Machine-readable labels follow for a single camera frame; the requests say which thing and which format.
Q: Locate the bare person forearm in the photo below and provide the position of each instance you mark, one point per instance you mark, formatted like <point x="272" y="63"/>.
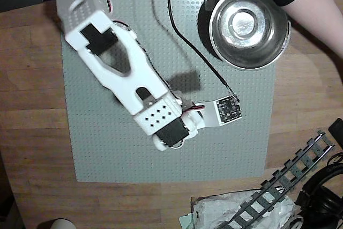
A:
<point x="316" y="11"/>

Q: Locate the grey studded lego baseplate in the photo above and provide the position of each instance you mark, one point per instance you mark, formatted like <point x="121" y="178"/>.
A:
<point x="134" y="159"/>

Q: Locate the crumpled clear plastic bag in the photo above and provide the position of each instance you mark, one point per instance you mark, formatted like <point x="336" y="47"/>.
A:
<point x="214" y="210"/>

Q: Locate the pale green sheet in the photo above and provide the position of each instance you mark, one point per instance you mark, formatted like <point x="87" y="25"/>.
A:
<point x="185" y="222"/>

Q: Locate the shiny metal bowl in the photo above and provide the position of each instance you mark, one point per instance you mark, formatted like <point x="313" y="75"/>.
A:
<point x="246" y="25"/>

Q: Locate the dark grey toy train track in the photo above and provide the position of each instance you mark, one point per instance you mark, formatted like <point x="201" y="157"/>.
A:
<point x="296" y="171"/>

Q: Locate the white round object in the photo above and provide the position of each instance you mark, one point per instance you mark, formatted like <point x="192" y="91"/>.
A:
<point x="297" y="219"/>

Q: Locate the small black object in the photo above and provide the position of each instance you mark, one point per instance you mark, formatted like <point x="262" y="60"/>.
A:
<point x="337" y="129"/>

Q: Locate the black headphones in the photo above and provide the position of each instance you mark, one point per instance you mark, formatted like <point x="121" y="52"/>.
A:
<point x="321" y="202"/>

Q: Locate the white paper cup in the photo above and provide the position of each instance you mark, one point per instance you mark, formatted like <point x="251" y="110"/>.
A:
<point x="57" y="225"/>

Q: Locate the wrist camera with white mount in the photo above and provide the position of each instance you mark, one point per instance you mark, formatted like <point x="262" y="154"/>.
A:
<point x="227" y="111"/>

